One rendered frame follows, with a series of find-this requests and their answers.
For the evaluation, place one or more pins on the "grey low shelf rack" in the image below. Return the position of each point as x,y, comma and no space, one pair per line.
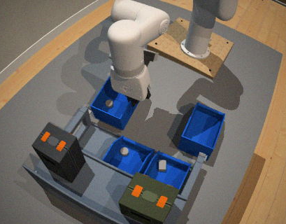
98,187

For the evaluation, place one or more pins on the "black case with orange latches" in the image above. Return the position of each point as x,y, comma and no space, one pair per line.
60,152

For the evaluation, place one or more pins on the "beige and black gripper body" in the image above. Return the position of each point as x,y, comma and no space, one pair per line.
135,87

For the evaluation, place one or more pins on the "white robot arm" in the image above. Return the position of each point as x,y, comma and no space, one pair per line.
136,24

